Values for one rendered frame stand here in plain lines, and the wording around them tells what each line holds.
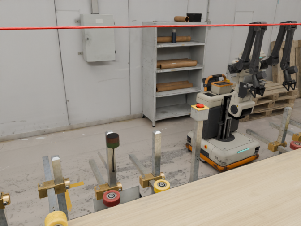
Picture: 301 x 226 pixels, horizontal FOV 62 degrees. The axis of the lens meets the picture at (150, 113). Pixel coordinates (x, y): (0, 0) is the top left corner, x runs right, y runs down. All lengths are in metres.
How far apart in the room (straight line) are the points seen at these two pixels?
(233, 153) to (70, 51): 2.50
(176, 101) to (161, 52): 0.94
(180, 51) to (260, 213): 3.46
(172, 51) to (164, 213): 3.41
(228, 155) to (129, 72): 2.02
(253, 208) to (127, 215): 0.55
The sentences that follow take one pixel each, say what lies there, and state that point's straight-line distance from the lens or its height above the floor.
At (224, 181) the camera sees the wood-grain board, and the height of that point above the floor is 0.90.
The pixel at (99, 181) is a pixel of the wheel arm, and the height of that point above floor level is 0.86.
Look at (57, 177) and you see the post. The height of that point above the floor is 1.01.
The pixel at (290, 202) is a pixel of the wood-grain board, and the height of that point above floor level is 0.90.
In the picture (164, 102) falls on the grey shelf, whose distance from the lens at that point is 4.44.
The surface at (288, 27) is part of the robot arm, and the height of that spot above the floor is 1.57.
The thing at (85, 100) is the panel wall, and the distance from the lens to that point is 3.94.
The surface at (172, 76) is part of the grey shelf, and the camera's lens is 4.38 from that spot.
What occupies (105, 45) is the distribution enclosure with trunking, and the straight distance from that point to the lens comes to 3.60.
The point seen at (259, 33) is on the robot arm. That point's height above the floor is 1.53.
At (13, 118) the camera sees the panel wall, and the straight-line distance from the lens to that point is 3.94.
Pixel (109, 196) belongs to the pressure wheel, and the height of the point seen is 0.90.
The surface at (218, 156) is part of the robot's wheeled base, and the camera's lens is 2.91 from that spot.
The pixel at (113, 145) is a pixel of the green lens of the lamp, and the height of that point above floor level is 1.14.
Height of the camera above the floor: 1.70
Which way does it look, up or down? 22 degrees down
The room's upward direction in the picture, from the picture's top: 1 degrees clockwise
